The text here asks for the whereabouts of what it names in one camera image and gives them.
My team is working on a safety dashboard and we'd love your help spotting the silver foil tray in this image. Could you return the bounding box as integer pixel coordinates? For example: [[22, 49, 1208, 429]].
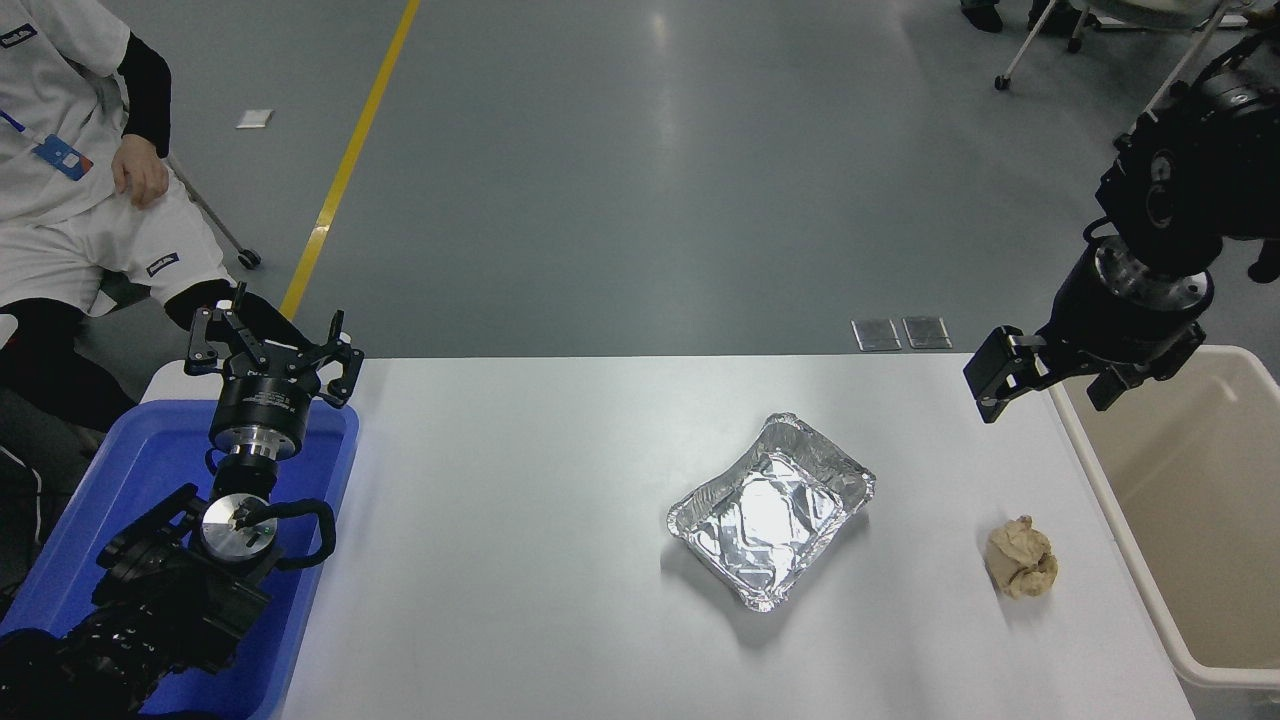
[[667, 412, 877, 613]]

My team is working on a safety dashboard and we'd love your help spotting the grey wheeled office chair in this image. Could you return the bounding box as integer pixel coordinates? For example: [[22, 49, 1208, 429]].
[[95, 155, 263, 313]]

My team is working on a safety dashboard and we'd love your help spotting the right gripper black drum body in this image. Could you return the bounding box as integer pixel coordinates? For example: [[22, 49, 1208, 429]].
[[1038, 250, 1213, 376]]

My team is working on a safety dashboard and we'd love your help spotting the blue lanyard badge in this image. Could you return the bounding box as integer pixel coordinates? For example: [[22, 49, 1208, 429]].
[[32, 134, 93, 182]]

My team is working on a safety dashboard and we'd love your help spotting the person's hand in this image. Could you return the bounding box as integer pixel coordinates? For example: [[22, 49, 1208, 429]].
[[111, 136, 170, 210]]

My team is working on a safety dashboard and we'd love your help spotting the white-framed wheeled chair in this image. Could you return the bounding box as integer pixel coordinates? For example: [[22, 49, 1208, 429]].
[[993, 0, 1246, 119]]

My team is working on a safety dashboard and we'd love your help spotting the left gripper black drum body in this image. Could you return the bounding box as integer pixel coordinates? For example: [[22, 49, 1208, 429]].
[[211, 350, 323, 441]]

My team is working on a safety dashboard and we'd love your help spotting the blue plastic tray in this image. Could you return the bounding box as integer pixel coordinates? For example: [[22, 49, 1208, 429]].
[[0, 399, 360, 720]]

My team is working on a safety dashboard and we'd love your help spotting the crumpled tan paper ball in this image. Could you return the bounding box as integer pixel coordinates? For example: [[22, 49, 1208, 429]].
[[985, 515, 1059, 601]]

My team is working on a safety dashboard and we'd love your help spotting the large pale plastic bin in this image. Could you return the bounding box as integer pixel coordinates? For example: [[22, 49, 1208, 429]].
[[1048, 345, 1280, 693]]

